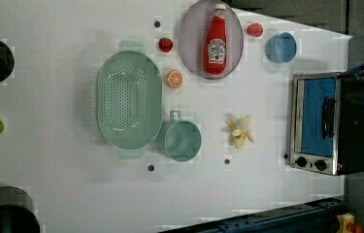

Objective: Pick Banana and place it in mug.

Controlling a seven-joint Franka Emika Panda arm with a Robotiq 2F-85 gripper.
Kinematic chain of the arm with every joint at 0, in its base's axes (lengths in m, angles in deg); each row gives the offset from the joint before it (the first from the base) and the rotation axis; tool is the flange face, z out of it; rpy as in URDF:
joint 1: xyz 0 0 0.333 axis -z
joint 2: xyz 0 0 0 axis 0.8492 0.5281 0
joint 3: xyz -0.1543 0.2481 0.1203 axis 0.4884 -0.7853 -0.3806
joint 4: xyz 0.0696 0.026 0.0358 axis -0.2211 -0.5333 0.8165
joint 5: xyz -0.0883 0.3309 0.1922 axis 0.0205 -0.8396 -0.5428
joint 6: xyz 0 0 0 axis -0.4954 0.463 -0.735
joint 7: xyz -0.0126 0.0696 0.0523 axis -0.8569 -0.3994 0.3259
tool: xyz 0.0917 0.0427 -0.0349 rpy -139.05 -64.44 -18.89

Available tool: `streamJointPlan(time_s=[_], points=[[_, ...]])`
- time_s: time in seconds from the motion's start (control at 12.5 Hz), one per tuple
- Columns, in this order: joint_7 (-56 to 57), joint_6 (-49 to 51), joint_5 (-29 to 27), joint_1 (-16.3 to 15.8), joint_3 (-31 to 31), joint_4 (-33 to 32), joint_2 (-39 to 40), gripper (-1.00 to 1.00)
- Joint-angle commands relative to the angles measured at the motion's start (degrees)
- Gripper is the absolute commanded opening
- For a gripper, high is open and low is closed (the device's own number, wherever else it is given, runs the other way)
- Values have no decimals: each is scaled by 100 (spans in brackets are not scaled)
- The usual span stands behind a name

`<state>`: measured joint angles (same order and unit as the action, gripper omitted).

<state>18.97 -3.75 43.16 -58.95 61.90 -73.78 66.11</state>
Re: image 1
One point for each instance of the peeled toy banana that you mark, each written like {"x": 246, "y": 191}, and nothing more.
{"x": 240, "y": 131}

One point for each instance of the green mug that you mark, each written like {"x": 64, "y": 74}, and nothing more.
{"x": 182, "y": 138}

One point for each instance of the orange slice toy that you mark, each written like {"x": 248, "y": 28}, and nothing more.
{"x": 174, "y": 79}

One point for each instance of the green oval colander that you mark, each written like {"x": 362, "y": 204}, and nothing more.
{"x": 129, "y": 100}

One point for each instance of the red ketchup bottle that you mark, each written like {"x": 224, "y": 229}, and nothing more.
{"x": 215, "y": 49}

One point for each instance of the red toy strawberry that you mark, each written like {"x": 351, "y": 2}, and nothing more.
{"x": 165, "y": 44}

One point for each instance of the grey oval plate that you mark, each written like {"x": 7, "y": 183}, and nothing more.
{"x": 192, "y": 37}

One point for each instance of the red toy fruit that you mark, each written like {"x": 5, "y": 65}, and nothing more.
{"x": 255, "y": 30}

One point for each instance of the blue cup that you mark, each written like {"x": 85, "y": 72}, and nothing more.
{"x": 281, "y": 48}

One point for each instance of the silver toaster oven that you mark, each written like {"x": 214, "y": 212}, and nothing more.
{"x": 327, "y": 124}

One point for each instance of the black round object lower left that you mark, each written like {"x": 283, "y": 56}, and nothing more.
{"x": 16, "y": 211}

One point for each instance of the blue metal frame rail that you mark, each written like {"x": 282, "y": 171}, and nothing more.
{"x": 312, "y": 217}

